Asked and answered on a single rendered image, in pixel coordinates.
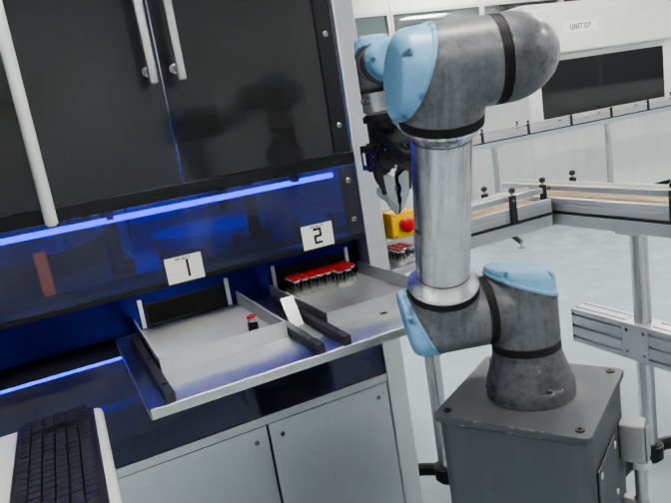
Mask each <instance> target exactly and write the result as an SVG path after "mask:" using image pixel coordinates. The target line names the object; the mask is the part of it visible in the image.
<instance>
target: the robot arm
mask: <svg viewBox="0 0 671 503"><path fill-rule="evenodd" d="M353 46H354V59H355V63H356V70H357V77H358V84H359V90H360V96H361V100H360V103H361V104H362V110H363V113H364V114H366V116H364V118H362V120H363V123H364V124H366V125H367V132H368V139H369V143H367V144H366V145H365V146H361V147H359V149H360V155H361V162H362V169H363V170H364V171H368V172H371V173H372V172H373V176H374V179H375V181H376V182H377V184H378V188H377V189H376V194H377V196H378V197H379V198H380V199H382V200H384V201H386V203H387V204H388V206H389V208H390V209H391V210H392V211H393V212H394V213H395V214H396V215H399V214H401V213H402V210H403V208H404V206H405V204H406V201H407V198H408V195H409V191H410V189H411V185H412V198H413V224H414V249H415V269H414V270H413V271H412V272H411V273H410V274H409V276H408V278H407V283H406V284H407V289H405V288H403V289H402V290H400V291H398V292H397V294H396V299H397V304H398V308H399V312H400V315H401V319H402V322H403V326H404V329H405V332H406V335H407V338H408V340H409V343H410V345H411V348H412V350H413V351H414V352H415V353H416V354H417V355H419V356H430V355H441V354H442V353H447V352H452V351H458V350H463V349H468V348H473V347H478V346H484V345H489V344H491V348H492V354H491V358H490V362H489V366H488V371H487V375H486V379H485V387H486V395H487V397H488V399H489V400H490V401H491V402H493V403H494V404H496V405H498V406H500V407H503V408H506V409H511V410H516V411H544V410H550V409H554V408H557V407H560V406H563V405H565V404H567V403H568V402H570V401H571V400H572V399H573V398H574V397H575V395H576V392H577V391H576V380H575V376H574V374H573V372H572V369H571V367H570V365H569V363H568V361H567V358H566V356H565V354H564V352H563V349H562V342H561V330H560V318H559V306H558V296H559V291H558V290H557V286H556V278H555V274H554V272H553V270H552V269H551V268H550V267H548V266H546V265H544V264H541V263H537V262H533V261H525V260H499V261H493V262H490V263H487V264H486V265H485V266H484V267H483V270H482V273H483V275H480V276H478V275H477V274H476V272H475V271H474V270H473V269H472V268H470V245H471V197H472V149H473V136H474V135H475V134H477V133H478V132H479V131H480V130H481V129H482V128H483V126H484V122H485V108H486V107H490V106H495V105H501V104H506V103H511V102H515V101H518V100H521V99H524V98H526V97H528V96H530V95H532V94H533V93H535V92H536V91H537V90H539V89H540V88H542V87H543V86H544V85H545V84H546V83H547V82H548V81H549V79H550V78H551V77H552V75H553V73H554V72H555V70H556V67H557V65H558V62H559V57H560V43H559V39H558V36H557V34H556V32H555V30H554V29H553V27H552V26H551V25H550V24H549V23H548V22H547V21H546V20H545V19H543V18H541V17H539V16H537V15H535V14H532V13H528V12H522V11H503V12H496V13H492V14H484V15H478V16H471V17H465V18H458V19H451V20H444V21H438V22H431V21H426V22H423V23H421V24H420V25H415V26H410V27H405V28H401V29H399V30H398V31H396V32H395V33H394V34H393V36H392V37H389V36H388V35H386V34H373V35H367V36H363V37H360V38H357V39H355V41H354V43H353ZM391 120H394V121H397V122H398V123H399V127H397V126H396V125H395V124H394V123H392V122H391ZM362 153H365V160H366V166H365V165H364V162H363V155H362ZM395 168H397V170H395V172H394V177H393V176H391V175H389V174H388V173H390V171H391V169H395Z"/></svg>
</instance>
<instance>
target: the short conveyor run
mask: <svg viewBox="0 0 671 503"><path fill-rule="evenodd" d="M480 190H481V191H483V194H482V195H481V199H479V200H474V201H471V245H470V249H475V248H478V247H482V246H485V245H489V244H492V243H496V242H499V241H503V240H506V239H510V238H513V237H517V236H520V235H524V234H527V233H531V232H534V231H538V230H541V229H545V228H548V227H552V226H554V222H553V210H552V200H551V199H545V200H530V199H529V197H532V196H536V195H540V194H543V191H542V189H541V188H539V189H535V190H531V191H530V190H529V188H528V187H527V188H523V189H519V190H516V189H515V188H509V190H508V192H507V193H503V194H499V195H495V196H491V197H489V196H488V193H485V192H486V191H487V187H481V188H480ZM397 243H408V244H413V250H414V254H415V249H414V235H413V236H409V237H406V238H402V239H398V240H391V239H386V245H387V246H390V245H393V244H397Z"/></svg>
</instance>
